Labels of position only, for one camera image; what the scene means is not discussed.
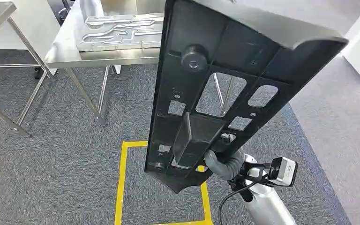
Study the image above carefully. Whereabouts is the grooved silver metal plate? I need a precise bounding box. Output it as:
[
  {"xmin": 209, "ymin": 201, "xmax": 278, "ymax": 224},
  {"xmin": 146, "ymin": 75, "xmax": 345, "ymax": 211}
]
[{"xmin": 76, "ymin": 13, "xmax": 165, "ymax": 52}]

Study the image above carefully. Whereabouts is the white panel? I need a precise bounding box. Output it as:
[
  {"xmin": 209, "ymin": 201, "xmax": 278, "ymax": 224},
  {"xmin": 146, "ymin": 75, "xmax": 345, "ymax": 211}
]
[{"xmin": 0, "ymin": 0, "xmax": 61, "ymax": 77}]

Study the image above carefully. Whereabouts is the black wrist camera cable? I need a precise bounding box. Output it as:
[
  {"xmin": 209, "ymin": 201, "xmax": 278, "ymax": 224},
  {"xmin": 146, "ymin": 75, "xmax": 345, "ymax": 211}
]
[{"xmin": 217, "ymin": 181, "xmax": 258, "ymax": 225}]

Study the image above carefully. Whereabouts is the black plastic plate frame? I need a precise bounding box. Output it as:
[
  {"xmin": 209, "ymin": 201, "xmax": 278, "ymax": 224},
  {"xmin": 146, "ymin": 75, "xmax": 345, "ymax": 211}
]
[{"xmin": 144, "ymin": 0, "xmax": 349, "ymax": 195}]

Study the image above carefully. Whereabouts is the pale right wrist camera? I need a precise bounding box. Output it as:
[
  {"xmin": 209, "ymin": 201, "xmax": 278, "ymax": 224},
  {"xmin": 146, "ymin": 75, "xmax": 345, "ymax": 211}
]
[{"xmin": 267, "ymin": 157, "xmax": 299, "ymax": 187}]

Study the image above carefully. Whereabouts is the steel table with metal part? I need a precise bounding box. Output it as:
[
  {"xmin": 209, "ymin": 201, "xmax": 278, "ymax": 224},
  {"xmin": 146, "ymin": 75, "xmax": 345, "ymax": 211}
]
[{"xmin": 45, "ymin": 0, "xmax": 234, "ymax": 127}]

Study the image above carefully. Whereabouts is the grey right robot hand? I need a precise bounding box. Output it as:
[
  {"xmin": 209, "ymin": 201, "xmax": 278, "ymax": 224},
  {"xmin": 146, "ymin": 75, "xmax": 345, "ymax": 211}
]
[{"xmin": 204, "ymin": 133, "xmax": 246, "ymax": 182}]

